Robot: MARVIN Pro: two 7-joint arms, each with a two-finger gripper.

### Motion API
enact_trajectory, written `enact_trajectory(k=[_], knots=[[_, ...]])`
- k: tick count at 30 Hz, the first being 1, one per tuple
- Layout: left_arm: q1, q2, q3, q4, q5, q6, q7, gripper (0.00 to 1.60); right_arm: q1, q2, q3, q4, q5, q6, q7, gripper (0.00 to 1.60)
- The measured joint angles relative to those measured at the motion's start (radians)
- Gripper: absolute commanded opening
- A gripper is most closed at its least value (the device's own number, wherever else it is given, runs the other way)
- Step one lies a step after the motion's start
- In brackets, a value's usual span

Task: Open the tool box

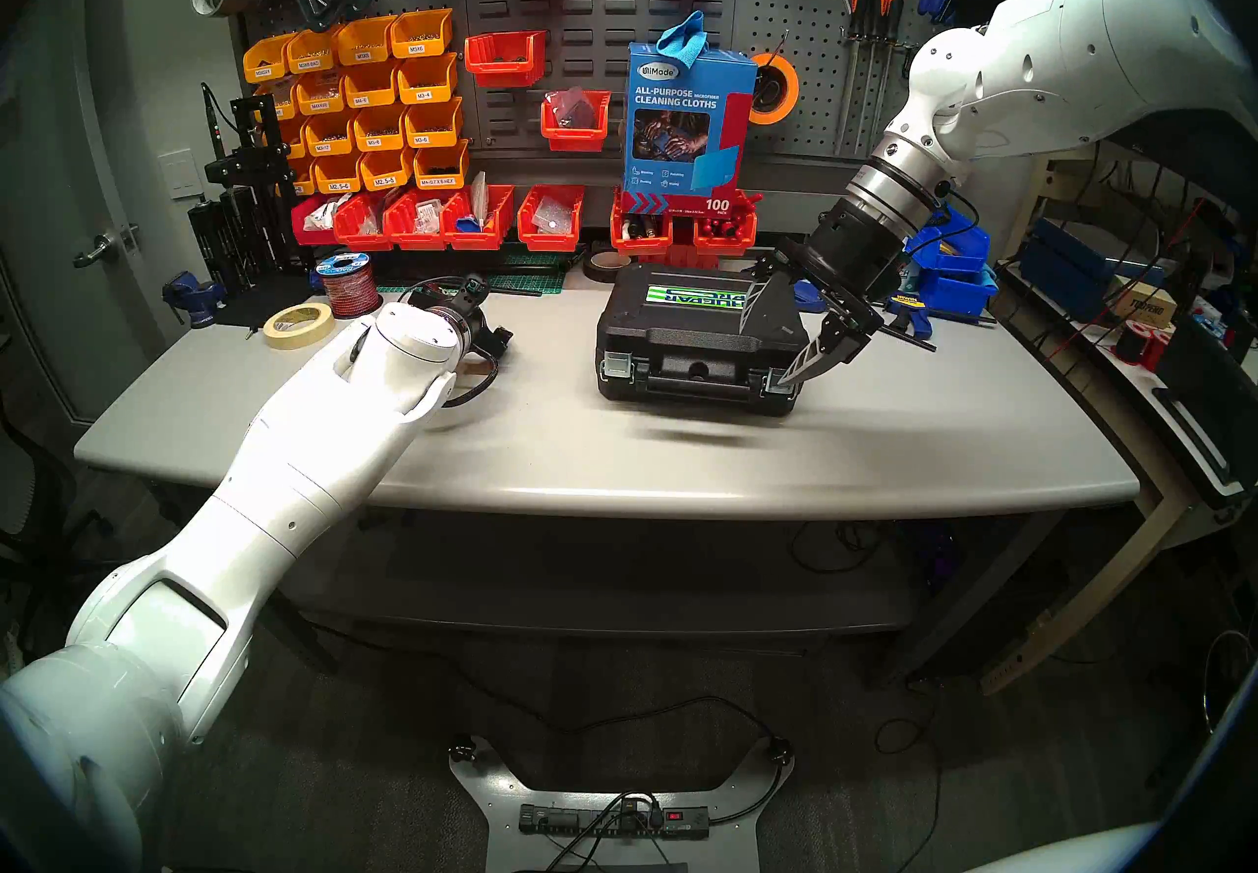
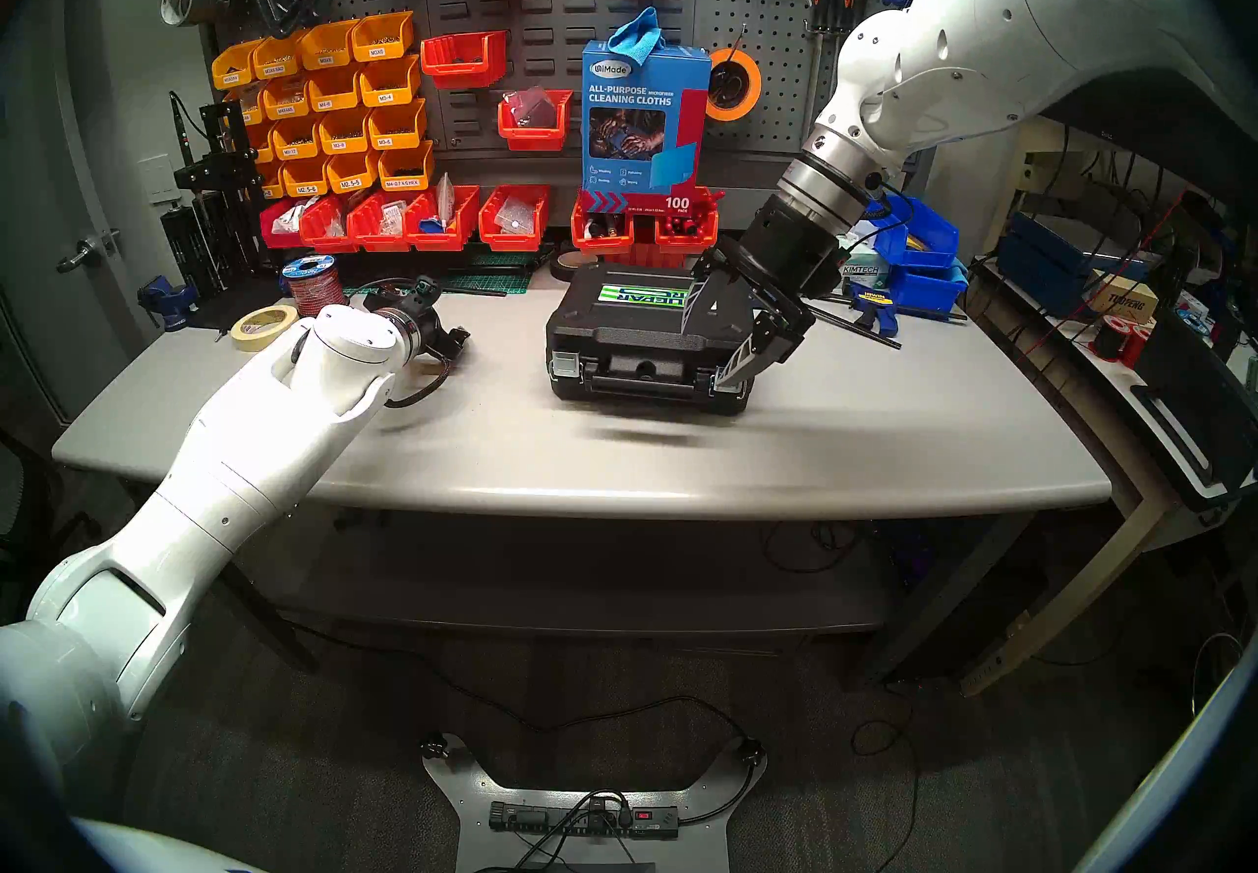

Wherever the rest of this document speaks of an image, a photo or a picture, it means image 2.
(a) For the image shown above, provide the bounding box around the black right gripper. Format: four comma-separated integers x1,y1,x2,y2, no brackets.
681,193,846,391

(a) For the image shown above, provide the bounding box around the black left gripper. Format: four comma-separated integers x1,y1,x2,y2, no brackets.
364,277,471,365

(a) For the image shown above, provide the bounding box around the black plastic tool box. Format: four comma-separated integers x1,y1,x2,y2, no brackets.
545,262,760,417

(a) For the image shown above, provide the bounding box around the green white Kimtech tissue box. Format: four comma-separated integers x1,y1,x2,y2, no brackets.
838,240,891,288

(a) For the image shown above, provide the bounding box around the blue cleaning cloths box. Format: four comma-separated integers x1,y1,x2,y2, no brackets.
580,39,712,216

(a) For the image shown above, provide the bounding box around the small cardboard box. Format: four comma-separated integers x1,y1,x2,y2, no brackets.
1084,275,1163,327

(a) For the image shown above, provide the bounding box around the green cutting mat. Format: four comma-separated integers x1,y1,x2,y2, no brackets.
342,252,537,297

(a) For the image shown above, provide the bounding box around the blue Irwin bar clamp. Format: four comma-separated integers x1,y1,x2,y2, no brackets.
806,284,971,353

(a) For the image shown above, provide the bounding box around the beige masking tape roll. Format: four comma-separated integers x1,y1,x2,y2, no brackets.
231,304,301,352

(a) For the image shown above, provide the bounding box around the large blue plastic bin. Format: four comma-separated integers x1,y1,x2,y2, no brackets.
870,196,961,273

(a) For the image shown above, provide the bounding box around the orange tape roll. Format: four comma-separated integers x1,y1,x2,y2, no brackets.
706,48,763,122

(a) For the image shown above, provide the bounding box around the black metal fixture stand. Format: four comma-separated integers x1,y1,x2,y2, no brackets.
162,92,261,292

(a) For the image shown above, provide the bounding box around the blue bench vise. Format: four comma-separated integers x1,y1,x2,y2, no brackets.
138,277,202,332

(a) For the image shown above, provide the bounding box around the blue microfiber cloth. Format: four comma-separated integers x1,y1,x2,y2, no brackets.
607,6,665,66

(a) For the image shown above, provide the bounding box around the dark grey pegboard panel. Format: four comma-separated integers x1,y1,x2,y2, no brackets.
201,0,949,172

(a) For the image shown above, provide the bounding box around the wooden side table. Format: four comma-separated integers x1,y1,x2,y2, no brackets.
958,134,1258,697

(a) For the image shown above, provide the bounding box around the black equipment case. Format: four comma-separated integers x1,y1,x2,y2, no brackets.
1128,311,1258,513

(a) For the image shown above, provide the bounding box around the black power strip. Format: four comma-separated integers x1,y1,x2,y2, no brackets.
488,800,681,841

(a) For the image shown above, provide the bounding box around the black braided left wrist cable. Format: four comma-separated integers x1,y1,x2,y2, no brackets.
386,343,460,409

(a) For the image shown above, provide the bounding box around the red wire spool blue label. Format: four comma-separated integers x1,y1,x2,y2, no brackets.
282,254,348,312

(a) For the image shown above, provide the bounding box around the silver door lever handle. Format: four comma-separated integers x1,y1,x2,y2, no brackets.
56,230,121,275

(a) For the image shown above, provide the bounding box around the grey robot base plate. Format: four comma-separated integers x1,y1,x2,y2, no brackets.
421,732,768,873

